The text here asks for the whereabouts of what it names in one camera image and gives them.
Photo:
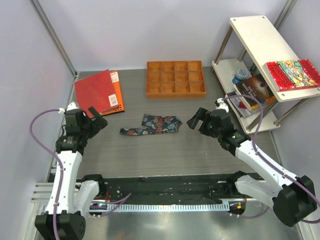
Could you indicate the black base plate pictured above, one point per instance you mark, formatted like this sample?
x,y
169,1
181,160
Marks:
x,y
169,190

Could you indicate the right aluminium frame post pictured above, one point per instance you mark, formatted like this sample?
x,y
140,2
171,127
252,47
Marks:
x,y
284,13

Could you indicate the aluminium rail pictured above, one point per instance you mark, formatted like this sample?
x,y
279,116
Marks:
x,y
42,192

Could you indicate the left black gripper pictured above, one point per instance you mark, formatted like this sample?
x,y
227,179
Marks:
x,y
100,122

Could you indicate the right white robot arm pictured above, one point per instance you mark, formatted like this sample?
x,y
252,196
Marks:
x,y
291,198

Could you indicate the blue lidded jar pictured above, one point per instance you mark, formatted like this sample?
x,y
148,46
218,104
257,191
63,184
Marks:
x,y
240,75

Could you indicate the dark brown book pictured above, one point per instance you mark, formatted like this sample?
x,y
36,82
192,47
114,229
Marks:
x,y
255,87

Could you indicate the red folder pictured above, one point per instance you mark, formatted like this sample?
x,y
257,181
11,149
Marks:
x,y
96,91

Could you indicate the aluminium frame post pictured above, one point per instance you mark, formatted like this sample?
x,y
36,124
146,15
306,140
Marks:
x,y
284,13
52,34

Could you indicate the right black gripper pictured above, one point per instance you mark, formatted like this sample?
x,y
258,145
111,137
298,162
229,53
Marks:
x,y
203,115

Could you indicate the slotted white cable duct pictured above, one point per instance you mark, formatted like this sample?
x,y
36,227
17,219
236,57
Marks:
x,y
139,208

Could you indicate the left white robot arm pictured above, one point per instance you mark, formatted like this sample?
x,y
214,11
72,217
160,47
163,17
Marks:
x,y
64,215

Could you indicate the floral navy necktie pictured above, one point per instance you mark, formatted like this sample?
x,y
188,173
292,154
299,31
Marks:
x,y
154,125

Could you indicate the orange notebook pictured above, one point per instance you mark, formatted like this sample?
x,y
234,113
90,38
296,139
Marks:
x,y
118,92

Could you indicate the orange wooden compartment tray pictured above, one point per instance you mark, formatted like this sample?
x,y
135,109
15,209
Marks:
x,y
175,80

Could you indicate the red colourful book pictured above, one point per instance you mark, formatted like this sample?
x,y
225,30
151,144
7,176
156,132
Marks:
x,y
292,75

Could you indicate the left aluminium frame post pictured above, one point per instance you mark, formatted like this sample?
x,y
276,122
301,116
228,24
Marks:
x,y
52,34

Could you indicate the bottom stacked books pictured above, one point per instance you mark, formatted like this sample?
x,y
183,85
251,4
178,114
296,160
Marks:
x,y
246,107

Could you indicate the white two-tier shelf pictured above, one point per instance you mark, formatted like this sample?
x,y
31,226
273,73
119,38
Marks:
x,y
264,44

